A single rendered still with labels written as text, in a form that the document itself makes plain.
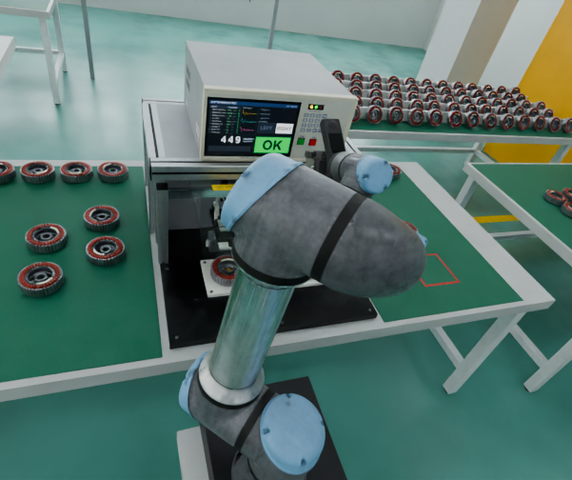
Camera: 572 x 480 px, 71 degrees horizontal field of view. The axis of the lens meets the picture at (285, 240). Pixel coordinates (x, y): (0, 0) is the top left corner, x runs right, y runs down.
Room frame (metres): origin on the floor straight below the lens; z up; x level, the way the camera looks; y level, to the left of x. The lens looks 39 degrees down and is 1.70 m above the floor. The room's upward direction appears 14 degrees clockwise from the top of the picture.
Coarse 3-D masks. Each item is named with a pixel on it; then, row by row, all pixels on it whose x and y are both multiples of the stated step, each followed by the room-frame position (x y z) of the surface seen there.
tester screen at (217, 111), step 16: (208, 112) 0.97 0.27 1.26; (224, 112) 0.99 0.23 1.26; (240, 112) 1.01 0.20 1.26; (256, 112) 1.03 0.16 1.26; (272, 112) 1.05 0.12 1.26; (288, 112) 1.07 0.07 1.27; (208, 128) 0.97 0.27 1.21; (224, 128) 0.99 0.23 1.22; (240, 128) 1.01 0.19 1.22; (256, 128) 1.03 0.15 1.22; (208, 144) 0.98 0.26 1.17; (224, 144) 0.99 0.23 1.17; (240, 144) 1.01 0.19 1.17
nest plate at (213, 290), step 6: (204, 264) 0.91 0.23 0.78; (210, 264) 0.91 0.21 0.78; (204, 270) 0.88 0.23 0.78; (234, 270) 0.91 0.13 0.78; (204, 276) 0.86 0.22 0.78; (210, 276) 0.86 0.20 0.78; (210, 282) 0.84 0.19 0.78; (210, 288) 0.82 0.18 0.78; (216, 288) 0.82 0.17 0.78; (222, 288) 0.83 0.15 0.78; (228, 288) 0.83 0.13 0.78; (210, 294) 0.79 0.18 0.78; (216, 294) 0.80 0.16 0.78; (222, 294) 0.81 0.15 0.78; (228, 294) 0.82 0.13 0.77
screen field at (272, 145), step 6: (258, 138) 1.04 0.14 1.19; (264, 138) 1.04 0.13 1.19; (270, 138) 1.05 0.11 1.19; (276, 138) 1.06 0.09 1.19; (282, 138) 1.07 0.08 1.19; (288, 138) 1.08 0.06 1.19; (258, 144) 1.04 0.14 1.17; (264, 144) 1.04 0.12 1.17; (270, 144) 1.05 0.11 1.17; (276, 144) 1.06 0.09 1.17; (282, 144) 1.07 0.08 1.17; (288, 144) 1.08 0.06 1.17; (258, 150) 1.04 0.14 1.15; (264, 150) 1.05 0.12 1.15; (270, 150) 1.06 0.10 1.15; (276, 150) 1.06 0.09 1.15; (282, 150) 1.07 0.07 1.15
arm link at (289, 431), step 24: (264, 408) 0.35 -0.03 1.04; (288, 408) 0.36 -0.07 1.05; (312, 408) 0.37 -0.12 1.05; (240, 432) 0.31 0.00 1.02; (264, 432) 0.31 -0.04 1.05; (288, 432) 0.32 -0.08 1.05; (312, 432) 0.33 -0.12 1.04; (264, 456) 0.29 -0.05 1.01; (288, 456) 0.28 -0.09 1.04; (312, 456) 0.29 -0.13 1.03
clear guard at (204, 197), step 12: (192, 180) 0.94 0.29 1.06; (204, 180) 0.95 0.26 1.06; (216, 180) 0.97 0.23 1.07; (228, 180) 0.98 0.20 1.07; (192, 192) 0.88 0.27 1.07; (204, 192) 0.89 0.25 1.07; (216, 192) 0.91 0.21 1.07; (228, 192) 0.92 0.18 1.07; (204, 204) 0.84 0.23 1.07; (216, 204) 0.85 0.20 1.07; (204, 216) 0.79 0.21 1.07; (216, 216) 0.80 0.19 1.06; (204, 228) 0.75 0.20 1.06; (216, 228) 0.76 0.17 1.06; (204, 240) 0.73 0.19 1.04; (216, 240) 0.74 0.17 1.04; (204, 252) 0.71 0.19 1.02; (216, 252) 0.72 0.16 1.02; (228, 252) 0.73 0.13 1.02
